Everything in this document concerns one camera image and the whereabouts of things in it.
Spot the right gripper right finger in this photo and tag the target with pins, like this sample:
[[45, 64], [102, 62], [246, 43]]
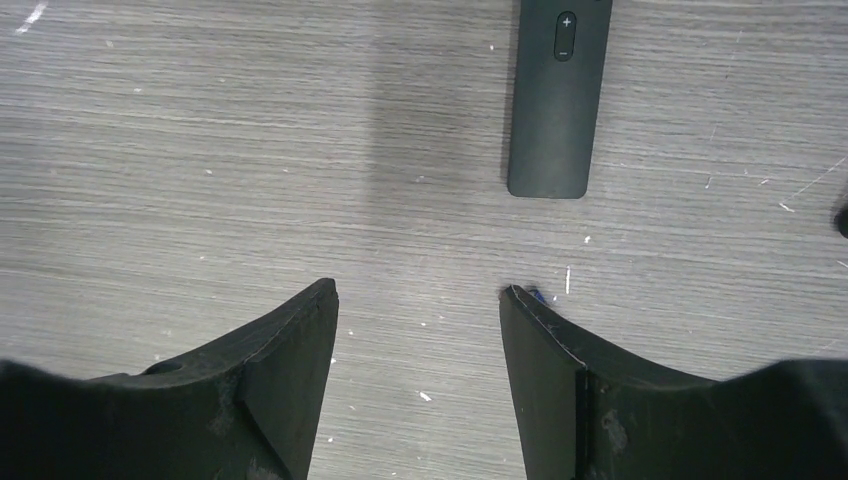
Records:
[[589, 409]]

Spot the black remote control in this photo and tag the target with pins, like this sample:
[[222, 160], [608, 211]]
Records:
[[561, 50]]

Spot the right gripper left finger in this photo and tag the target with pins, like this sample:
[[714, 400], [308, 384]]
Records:
[[243, 406]]

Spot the blue purple battery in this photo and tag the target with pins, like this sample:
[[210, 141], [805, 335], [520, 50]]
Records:
[[537, 294]]

